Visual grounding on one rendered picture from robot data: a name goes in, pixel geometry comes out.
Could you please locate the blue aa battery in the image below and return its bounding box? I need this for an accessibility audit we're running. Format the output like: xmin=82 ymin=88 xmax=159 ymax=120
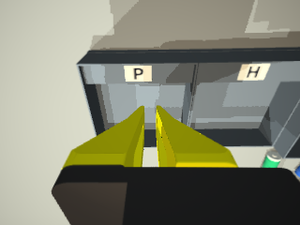
xmin=295 ymin=165 xmax=300 ymax=177

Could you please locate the green aa battery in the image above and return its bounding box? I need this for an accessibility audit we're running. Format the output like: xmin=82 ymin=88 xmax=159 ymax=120
xmin=262 ymin=151 xmax=281 ymax=168

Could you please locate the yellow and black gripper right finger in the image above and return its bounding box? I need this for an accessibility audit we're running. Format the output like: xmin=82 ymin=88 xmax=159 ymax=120
xmin=156 ymin=106 xmax=238 ymax=167

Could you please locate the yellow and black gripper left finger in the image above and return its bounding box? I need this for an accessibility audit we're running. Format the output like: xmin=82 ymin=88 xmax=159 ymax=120
xmin=62 ymin=106 xmax=144 ymax=169

